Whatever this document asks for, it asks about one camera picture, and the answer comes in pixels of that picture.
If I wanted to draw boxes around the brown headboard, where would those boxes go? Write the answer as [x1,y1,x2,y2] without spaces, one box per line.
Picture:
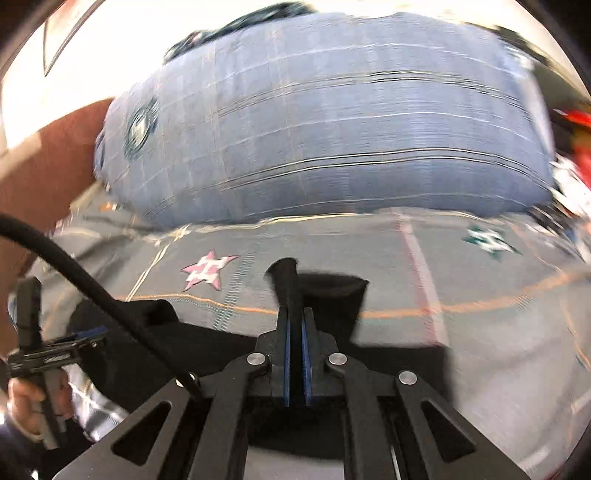
[0,99,114,324]

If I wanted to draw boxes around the blue plaid pillow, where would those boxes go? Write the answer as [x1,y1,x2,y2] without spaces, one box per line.
[92,11,557,229]

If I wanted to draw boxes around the red packaging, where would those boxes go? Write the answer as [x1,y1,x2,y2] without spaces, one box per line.
[550,107,591,160]

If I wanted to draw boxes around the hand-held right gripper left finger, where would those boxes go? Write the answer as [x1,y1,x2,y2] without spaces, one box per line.
[53,307,296,480]

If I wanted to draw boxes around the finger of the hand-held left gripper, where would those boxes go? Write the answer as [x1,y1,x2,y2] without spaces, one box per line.
[65,325,112,350]

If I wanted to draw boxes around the black pants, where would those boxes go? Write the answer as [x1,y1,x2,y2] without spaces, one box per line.
[69,257,370,462]

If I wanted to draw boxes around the person's left hand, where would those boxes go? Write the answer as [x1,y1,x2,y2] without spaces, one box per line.
[7,369,77,439]

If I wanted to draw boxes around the red and white clutter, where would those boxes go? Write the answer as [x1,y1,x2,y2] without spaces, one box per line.
[551,154,591,220]

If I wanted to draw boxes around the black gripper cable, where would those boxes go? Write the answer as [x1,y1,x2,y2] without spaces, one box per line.
[0,213,204,398]

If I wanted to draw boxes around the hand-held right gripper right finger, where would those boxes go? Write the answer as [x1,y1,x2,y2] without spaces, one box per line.
[301,307,532,480]

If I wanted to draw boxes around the grey star-printed bed sheet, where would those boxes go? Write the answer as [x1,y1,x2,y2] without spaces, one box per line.
[9,208,591,480]

